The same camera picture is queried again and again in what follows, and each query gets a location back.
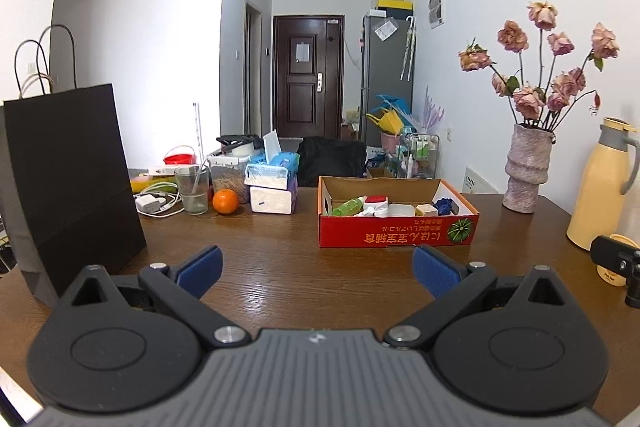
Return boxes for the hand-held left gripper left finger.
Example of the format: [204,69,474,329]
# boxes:
[60,244,251,350]

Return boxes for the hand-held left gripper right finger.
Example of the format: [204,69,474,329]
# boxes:
[384,244,571,350]

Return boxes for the red cardboard box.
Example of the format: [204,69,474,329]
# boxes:
[317,175,481,249]

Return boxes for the green spray bottle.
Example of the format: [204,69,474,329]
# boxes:
[331,197,368,217]

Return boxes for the orange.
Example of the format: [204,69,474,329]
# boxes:
[212,189,238,214]

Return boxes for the clear glass cup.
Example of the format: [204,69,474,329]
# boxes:
[174,164,210,215]

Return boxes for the yellow thermos jug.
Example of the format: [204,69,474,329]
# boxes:
[566,117,640,253]

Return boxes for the clear plastic food container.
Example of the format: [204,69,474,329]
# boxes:
[207,152,251,204]

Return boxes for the purple tissue pack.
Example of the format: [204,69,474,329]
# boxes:
[249,177,298,214]

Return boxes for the white paper board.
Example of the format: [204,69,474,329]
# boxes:
[462,166,499,195]

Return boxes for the yellow snack bag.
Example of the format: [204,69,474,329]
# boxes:
[130,177,178,194]

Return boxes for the blue tissue pack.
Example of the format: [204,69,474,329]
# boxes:
[245,129,300,190]

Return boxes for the black plastic stand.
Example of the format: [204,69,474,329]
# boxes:
[216,134,257,154]

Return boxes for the pink ribbed vase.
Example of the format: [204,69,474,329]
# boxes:
[502,123,557,214]

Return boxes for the black folding chair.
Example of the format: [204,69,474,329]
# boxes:
[297,137,368,188]

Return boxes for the black paper bag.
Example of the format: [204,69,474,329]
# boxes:
[0,24,147,308]

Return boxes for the purple clothes hangers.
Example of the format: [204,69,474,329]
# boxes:
[422,86,446,135]

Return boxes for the yellow and blue dustpans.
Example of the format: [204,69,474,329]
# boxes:
[366,94,416,135]

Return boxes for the dried pink roses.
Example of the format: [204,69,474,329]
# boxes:
[459,1,621,132]

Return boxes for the grey refrigerator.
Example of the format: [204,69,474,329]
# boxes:
[361,9,416,142]

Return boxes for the dark brown door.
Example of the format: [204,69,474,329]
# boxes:
[272,16,346,140]

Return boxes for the white folded umbrella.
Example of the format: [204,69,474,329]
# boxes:
[400,16,417,82]

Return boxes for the white charger with cable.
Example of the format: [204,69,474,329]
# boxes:
[134,192,186,219]

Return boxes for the wire storage rack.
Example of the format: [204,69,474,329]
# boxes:
[397,133,441,180]

